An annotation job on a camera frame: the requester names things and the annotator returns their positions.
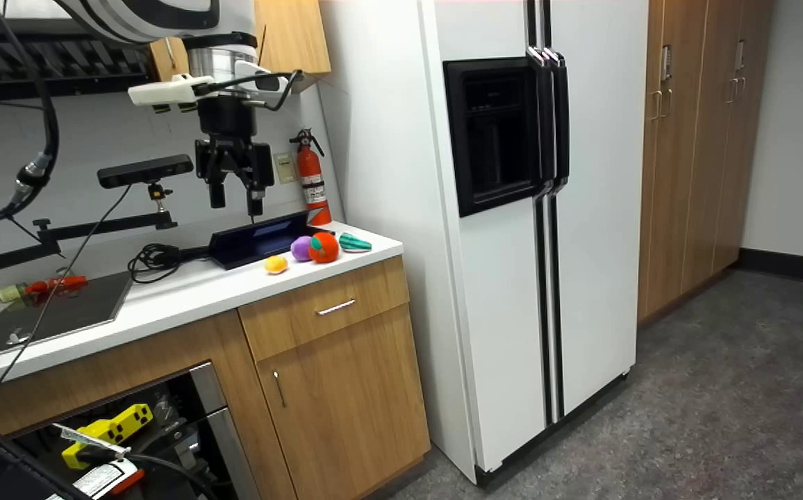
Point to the wooden top drawer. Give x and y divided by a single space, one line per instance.
319 310

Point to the teal plush toy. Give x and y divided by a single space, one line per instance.
351 242

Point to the yellow power plug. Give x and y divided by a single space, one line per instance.
111 430

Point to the black mat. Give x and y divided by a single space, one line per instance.
70 310

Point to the purple plush toy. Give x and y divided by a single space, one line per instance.
300 249

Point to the wooden lower cabinet door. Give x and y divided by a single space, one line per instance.
347 409

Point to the blue black tray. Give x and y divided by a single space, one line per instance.
255 241

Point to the tall wooden cabinet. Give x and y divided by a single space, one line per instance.
704 87

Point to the white side-by-side refrigerator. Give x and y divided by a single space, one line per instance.
500 147

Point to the yellow plush toy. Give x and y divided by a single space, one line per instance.
275 265

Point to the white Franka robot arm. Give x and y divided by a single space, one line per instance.
144 20

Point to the red fire extinguisher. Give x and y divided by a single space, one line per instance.
311 177

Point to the orange plush toy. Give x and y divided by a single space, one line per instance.
323 249

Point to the black stereo camera bar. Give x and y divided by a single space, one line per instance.
141 172

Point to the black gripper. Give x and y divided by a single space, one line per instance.
226 147

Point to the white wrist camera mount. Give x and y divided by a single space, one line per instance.
264 91

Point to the black camera clamp arm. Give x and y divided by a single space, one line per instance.
47 241

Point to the red green marker toy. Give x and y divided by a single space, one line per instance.
43 291

